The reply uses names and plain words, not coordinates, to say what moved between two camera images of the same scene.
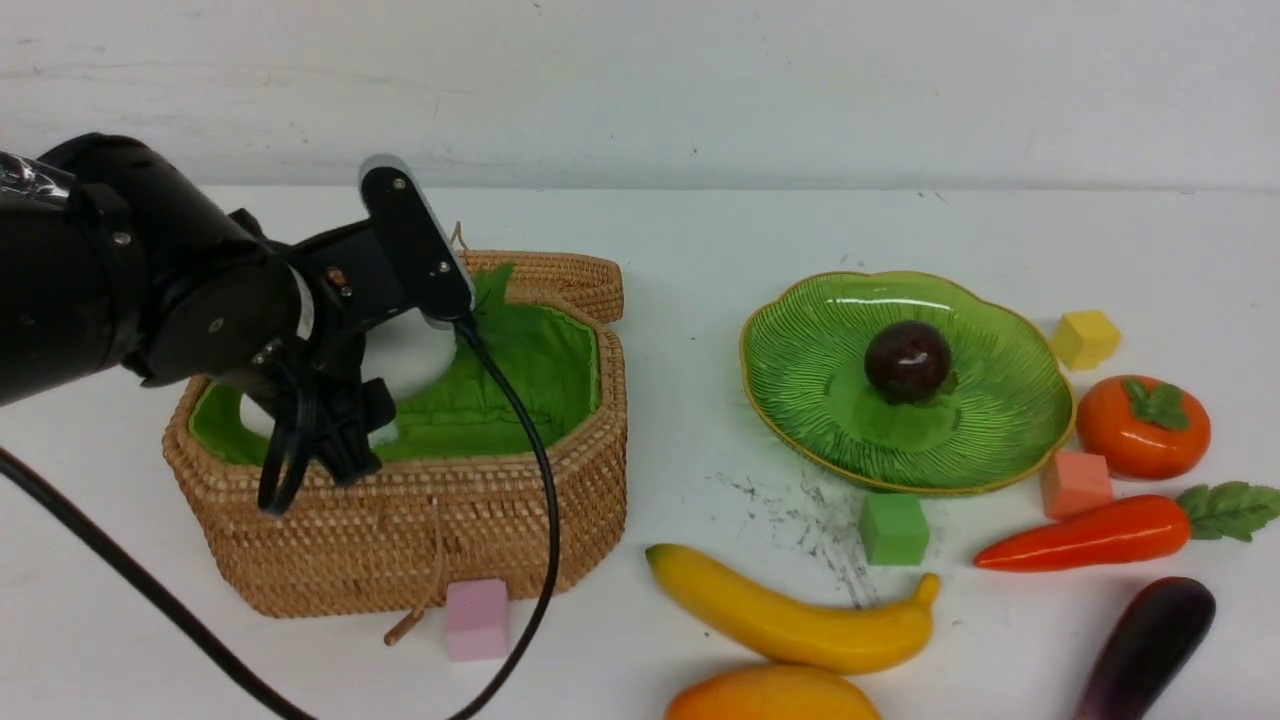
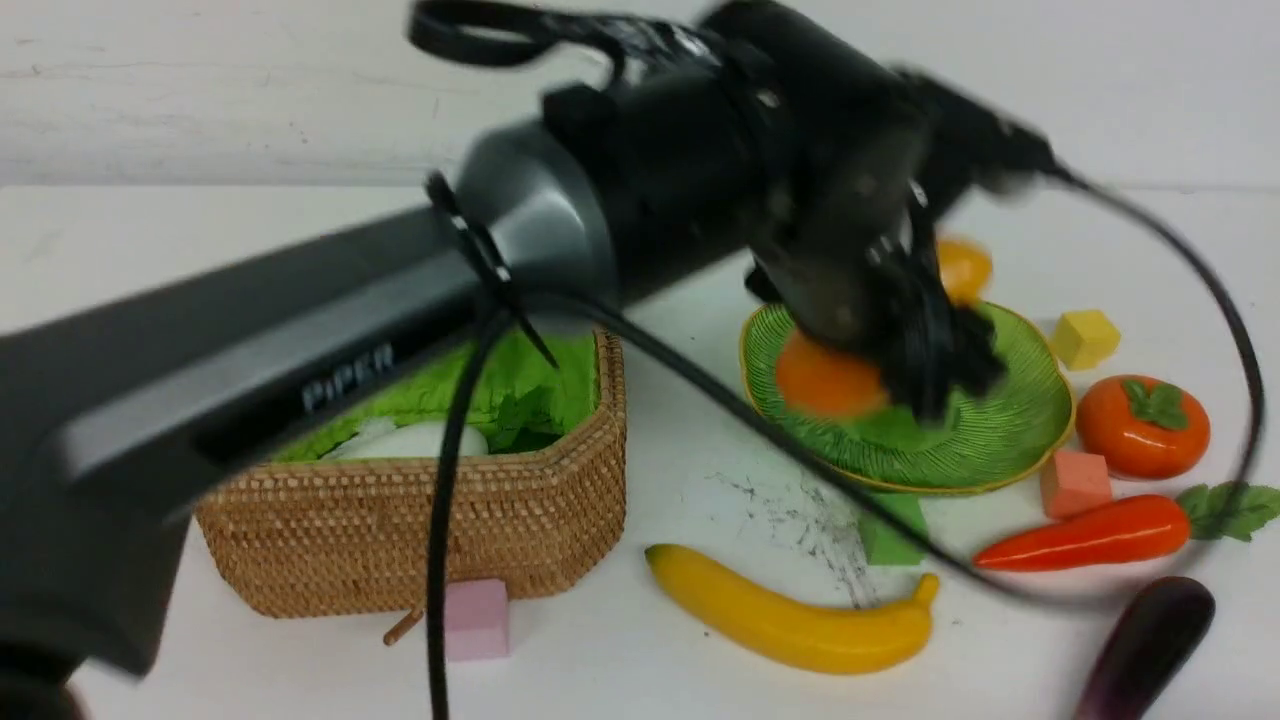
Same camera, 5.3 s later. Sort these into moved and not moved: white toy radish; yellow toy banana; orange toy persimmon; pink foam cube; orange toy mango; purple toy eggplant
Moved: orange toy mango; white toy radish
Not moved: pink foam cube; purple toy eggplant; orange toy persimmon; yellow toy banana
